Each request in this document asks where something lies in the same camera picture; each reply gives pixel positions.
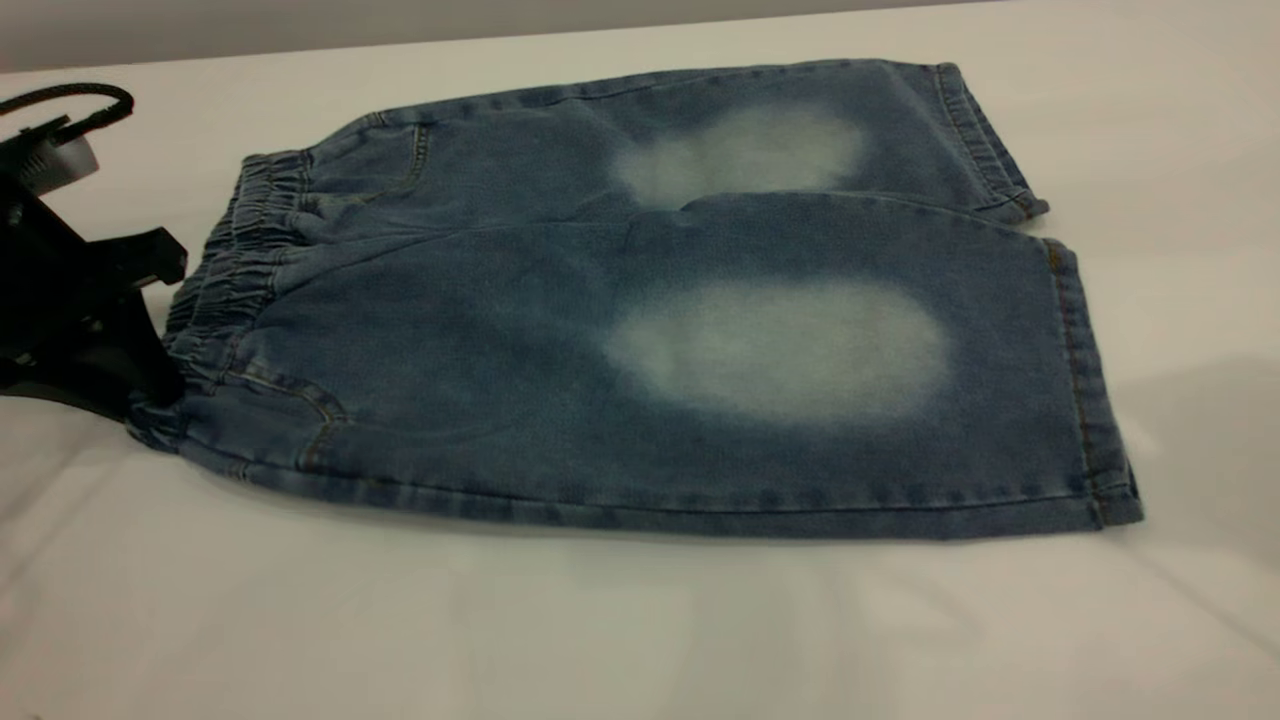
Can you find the blue denim pants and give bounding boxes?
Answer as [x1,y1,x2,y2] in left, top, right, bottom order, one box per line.
[125,58,1146,541]

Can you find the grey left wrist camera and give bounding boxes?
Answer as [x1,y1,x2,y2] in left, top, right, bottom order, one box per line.
[18,133,102,193]

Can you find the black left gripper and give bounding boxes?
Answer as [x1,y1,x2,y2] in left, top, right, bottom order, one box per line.
[0,170,190,421]

